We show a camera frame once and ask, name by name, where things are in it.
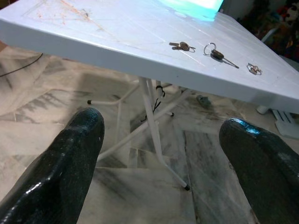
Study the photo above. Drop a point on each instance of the small grey floor object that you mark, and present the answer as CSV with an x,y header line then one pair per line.
x,y
203,100

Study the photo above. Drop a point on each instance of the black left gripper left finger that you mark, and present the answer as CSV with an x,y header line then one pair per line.
x,y
58,168

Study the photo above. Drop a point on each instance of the pale cyan container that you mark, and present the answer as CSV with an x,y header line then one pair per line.
x,y
194,7

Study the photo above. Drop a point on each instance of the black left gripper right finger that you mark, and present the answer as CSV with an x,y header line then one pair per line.
x,y
266,172

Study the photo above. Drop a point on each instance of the pile of colourful toys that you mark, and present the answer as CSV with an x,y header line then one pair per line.
x,y
275,21

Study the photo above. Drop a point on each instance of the white plastic chair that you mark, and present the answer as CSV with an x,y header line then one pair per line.
x,y
283,123

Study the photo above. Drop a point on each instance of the white plastic folding table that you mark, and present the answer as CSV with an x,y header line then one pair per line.
x,y
98,46

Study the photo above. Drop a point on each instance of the brass key bunch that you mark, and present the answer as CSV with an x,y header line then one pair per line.
x,y
180,46

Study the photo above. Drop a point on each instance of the small silver key bunch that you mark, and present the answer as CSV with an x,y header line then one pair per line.
x,y
253,68

